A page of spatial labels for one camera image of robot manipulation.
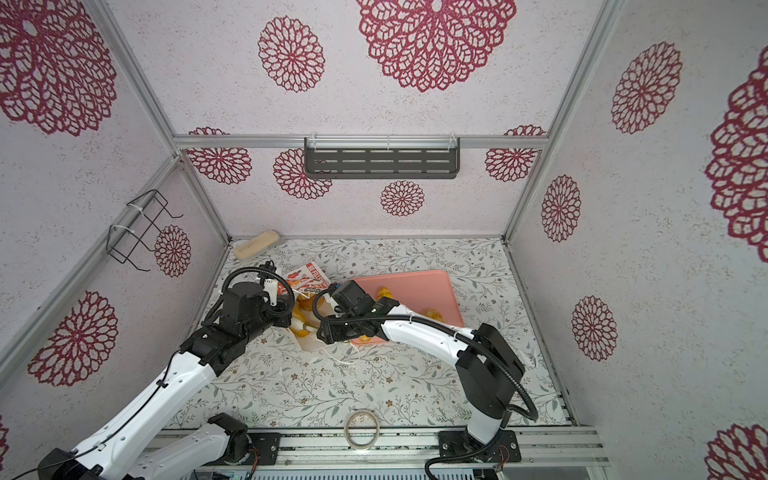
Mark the fake bread in bag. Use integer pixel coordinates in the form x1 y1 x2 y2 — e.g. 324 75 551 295
289 295 321 338

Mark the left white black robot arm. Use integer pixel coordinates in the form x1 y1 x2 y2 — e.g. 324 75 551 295
36 269 296 479

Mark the round fake bread roll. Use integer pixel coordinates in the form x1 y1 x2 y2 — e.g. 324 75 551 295
420 308 444 323

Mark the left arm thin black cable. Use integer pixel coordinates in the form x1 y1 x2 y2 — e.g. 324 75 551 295
8 350 181 480

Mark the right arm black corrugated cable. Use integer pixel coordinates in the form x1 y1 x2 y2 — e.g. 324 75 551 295
310 287 540 422

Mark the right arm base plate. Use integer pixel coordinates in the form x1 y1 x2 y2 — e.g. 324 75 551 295
438 429 522 464

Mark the grey slotted wall shelf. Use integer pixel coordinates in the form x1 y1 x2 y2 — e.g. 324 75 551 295
303 137 461 180

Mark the black wire wall rack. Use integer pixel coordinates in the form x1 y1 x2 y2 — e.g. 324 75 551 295
104 189 183 273

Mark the pink plastic tray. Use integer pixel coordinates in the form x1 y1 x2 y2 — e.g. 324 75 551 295
354 270 465 327

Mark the long fake bread piece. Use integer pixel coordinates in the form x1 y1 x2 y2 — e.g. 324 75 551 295
376 287 394 301

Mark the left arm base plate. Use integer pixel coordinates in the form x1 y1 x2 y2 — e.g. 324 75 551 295
204 432 282 467

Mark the white paper gift bag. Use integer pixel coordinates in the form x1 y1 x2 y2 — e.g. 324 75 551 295
279 262 355 365

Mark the clear tape roll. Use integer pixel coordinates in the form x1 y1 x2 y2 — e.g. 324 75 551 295
343 410 381 451

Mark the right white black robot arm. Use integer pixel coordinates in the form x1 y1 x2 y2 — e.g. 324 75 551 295
311 280 539 445

